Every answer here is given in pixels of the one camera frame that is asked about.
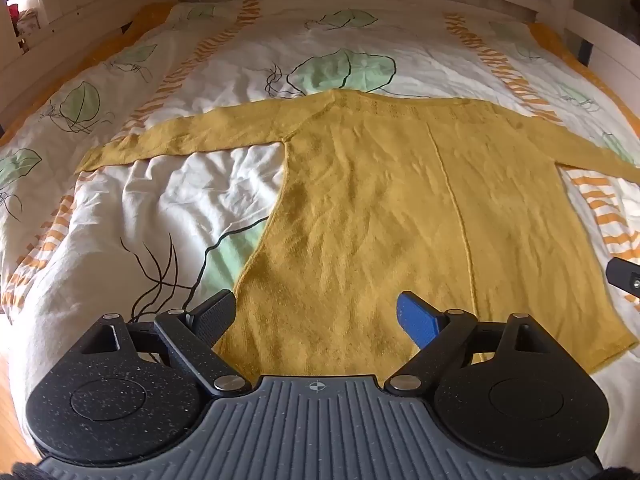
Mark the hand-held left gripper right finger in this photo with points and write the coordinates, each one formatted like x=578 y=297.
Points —
x=417 y=317

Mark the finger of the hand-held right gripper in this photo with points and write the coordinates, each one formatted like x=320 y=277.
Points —
x=625 y=276

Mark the red cloth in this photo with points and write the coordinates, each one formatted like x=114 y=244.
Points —
x=13 y=12

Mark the white leaf print duvet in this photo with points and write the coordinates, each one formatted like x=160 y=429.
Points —
x=165 y=195

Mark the yellow knit sweater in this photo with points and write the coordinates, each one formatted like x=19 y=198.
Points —
x=400 y=220

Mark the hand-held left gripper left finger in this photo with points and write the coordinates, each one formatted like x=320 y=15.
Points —
x=216 y=312

